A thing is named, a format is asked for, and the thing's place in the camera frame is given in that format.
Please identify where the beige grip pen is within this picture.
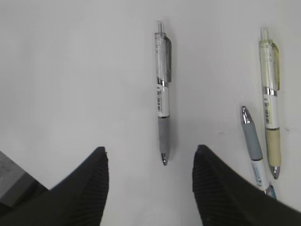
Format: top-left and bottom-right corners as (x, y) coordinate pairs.
(259, 27), (282, 179)

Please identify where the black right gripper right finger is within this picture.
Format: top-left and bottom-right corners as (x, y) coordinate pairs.
(192, 145), (301, 226)

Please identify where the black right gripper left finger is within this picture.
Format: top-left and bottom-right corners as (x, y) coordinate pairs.
(0, 147), (109, 226)

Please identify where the white grey pen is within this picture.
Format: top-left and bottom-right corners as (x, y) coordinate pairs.
(154, 21), (172, 166)

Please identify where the light blue pen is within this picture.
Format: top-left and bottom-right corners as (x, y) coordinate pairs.
(240, 106), (277, 199)

